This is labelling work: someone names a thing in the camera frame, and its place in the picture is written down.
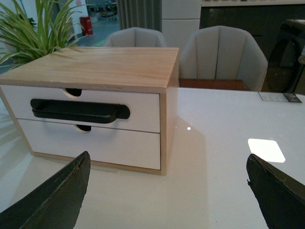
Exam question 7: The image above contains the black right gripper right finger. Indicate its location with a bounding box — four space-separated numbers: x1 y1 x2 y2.
246 154 305 229

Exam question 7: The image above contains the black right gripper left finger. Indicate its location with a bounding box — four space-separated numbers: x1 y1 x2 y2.
0 151 91 229

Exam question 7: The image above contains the black drawer handle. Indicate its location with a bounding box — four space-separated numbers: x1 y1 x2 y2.
30 99 131 124

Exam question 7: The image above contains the white drawer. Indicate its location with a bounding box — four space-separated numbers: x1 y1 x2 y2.
0 85 160 133
19 120 161 170

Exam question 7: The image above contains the wooden drawer cabinet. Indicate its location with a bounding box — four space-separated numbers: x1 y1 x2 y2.
0 47 179 175

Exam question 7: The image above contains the small label card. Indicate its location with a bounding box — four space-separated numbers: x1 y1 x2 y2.
259 92 302 103

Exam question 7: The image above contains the dark washing machine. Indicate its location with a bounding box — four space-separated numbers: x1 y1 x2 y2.
266 19 305 93

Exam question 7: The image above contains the right grey chair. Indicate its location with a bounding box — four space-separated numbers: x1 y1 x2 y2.
179 26 268 91

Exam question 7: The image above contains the grey chair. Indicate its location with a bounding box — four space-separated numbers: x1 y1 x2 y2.
179 26 268 91
103 27 167 47

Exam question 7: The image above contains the spider plant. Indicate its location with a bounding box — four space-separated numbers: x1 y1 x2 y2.
0 0 89 69

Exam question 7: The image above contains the red fire extinguisher box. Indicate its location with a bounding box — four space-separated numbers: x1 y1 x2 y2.
80 16 93 36

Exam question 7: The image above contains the left grey chair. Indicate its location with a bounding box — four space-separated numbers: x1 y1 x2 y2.
103 27 167 47

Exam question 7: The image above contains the white cabinet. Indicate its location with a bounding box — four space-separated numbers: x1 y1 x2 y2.
162 0 202 52

